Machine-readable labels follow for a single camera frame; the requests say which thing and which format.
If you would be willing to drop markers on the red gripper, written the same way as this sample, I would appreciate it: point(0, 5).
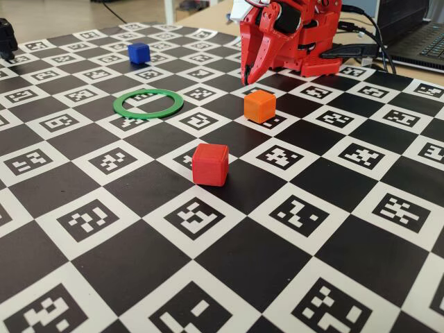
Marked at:
point(261, 44)

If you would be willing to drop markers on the orange cube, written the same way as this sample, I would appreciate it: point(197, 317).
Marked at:
point(260, 105)

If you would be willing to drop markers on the blue cube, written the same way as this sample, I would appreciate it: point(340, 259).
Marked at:
point(138, 52)

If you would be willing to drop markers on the red cube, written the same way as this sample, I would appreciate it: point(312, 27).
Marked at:
point(209, 166)

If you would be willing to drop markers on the short black plug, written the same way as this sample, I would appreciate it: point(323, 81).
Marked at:
point(347, 26)

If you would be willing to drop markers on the white table leg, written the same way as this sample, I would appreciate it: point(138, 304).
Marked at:
point(170, 10)

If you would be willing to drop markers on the black laptop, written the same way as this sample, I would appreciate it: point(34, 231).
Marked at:
point(409, 21)

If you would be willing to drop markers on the checkerboard marker mat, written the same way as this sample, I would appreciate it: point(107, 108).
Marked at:
point(243, 260)

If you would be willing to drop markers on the black plastic gadget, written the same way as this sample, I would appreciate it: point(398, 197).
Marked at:
point(7, 38)

